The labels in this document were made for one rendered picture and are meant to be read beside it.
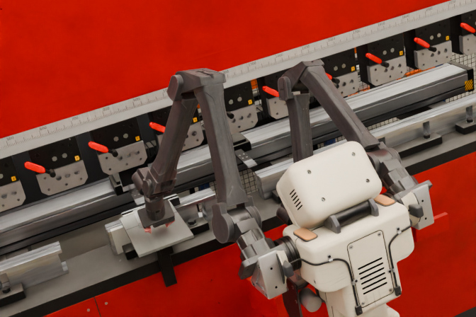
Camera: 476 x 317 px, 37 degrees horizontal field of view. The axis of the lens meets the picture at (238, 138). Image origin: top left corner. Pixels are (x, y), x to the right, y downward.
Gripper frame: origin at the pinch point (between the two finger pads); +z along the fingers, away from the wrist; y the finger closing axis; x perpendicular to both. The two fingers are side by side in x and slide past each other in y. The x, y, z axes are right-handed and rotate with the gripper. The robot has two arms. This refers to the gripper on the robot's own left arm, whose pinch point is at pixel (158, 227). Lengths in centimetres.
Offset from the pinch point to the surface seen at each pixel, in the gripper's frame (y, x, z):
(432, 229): -102, 21, 40
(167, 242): -0.5, 7.6, -2.8
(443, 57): -121, -21, -7
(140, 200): 0.1, -19.5, 12.5
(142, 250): 7.6, 6.8, -2.4
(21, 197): 36.3, -21.8, -9.1
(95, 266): 21.9, -5.1, 18.8
